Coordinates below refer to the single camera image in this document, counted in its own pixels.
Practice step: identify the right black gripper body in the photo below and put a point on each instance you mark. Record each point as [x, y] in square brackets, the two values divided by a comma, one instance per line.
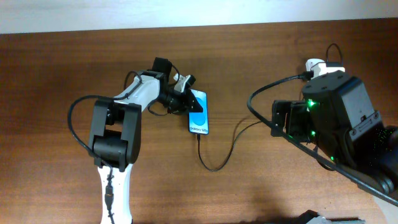
[280, 117]

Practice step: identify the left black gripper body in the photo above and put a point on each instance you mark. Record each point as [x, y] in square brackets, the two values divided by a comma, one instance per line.
[171, 98]

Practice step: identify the blue screen smartphone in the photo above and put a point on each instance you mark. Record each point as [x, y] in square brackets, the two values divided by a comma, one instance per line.
[198, 122]

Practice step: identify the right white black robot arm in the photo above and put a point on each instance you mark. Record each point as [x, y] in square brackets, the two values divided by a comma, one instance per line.
[336, 115]

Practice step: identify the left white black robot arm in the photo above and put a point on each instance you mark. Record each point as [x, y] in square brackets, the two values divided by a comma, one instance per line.
[115, 134]

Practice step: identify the white power strip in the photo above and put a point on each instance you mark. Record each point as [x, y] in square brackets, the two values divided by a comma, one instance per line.
[317, 66]

